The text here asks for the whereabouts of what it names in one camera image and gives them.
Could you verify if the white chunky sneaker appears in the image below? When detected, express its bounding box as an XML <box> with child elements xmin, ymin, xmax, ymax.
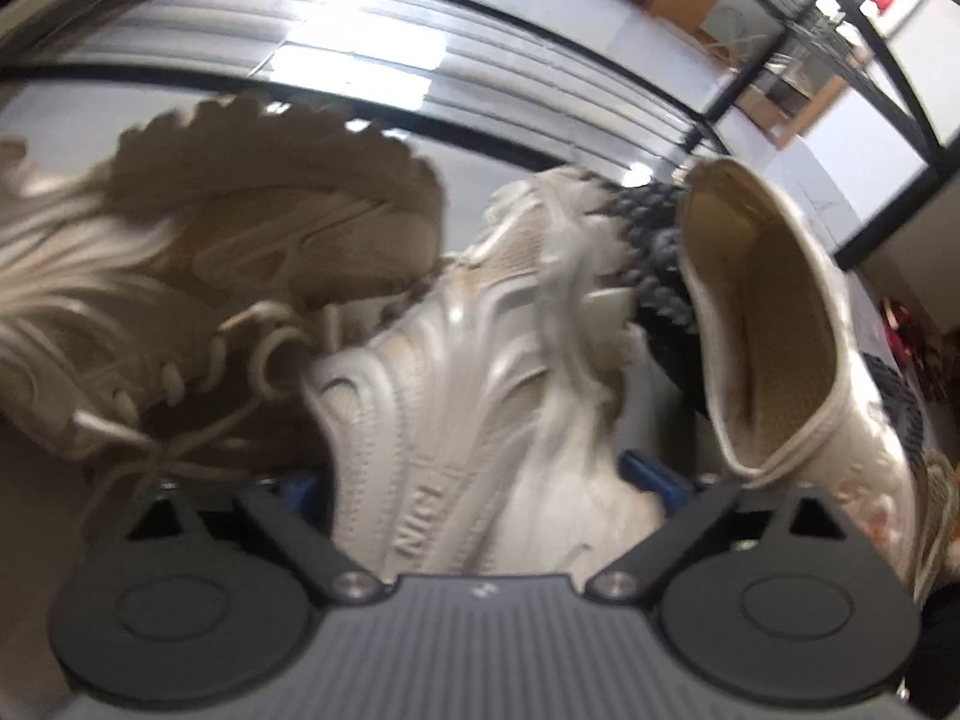
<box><xmin>301</xmin><ymin>166</ymin><xmax>675</xmax><ymax>585</ymax></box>

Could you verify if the beige chunky sneaker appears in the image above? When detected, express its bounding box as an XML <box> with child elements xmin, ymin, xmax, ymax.
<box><xmin>2</xmin><ymin>96</ymin><xmax>444</xmax><ymax>507</ymax></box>

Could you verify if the black metal shoe rack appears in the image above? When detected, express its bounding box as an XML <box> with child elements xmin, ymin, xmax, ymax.
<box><xmin>2</xmin><ymin>0</ymin><xmax>958</xmax><ymax>270</ymax></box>

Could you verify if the cream floral slip-on shoe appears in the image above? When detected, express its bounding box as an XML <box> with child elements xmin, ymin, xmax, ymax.
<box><xmin>679</xmin><ymin>158</ymin><xmax>958</xmax><ymax>603</ymax></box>

